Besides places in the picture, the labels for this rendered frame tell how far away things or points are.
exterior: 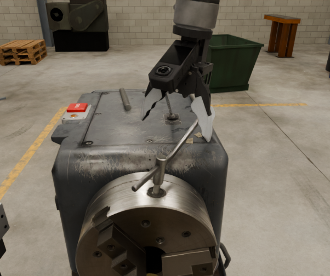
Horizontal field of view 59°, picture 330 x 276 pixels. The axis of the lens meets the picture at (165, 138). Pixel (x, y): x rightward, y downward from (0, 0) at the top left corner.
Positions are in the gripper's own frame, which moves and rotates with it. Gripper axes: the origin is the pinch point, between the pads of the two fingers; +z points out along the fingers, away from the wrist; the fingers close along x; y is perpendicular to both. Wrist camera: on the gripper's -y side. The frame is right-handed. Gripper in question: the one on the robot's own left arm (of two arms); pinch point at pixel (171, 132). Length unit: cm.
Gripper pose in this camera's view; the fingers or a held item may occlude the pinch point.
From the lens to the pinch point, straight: 59.1
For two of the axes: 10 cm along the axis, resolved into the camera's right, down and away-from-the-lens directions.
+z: -1.3, 8.9, 4.3
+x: -8.8, -3.1, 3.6
